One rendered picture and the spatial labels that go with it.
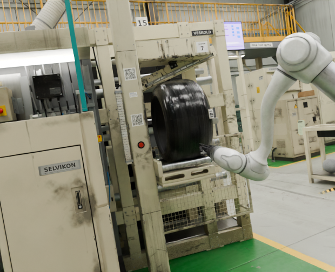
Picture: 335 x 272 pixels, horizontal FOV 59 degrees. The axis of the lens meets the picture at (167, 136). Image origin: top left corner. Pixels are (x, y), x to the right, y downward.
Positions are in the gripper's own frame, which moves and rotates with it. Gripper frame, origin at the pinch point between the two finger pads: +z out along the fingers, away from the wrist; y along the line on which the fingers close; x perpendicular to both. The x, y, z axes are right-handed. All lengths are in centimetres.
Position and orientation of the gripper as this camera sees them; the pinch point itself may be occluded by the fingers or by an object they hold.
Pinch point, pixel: (202, 146)
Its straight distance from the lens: 177.7
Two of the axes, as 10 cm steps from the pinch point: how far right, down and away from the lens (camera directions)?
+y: -9.6, 1.6, -2.4
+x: 1.2, 9.8, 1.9
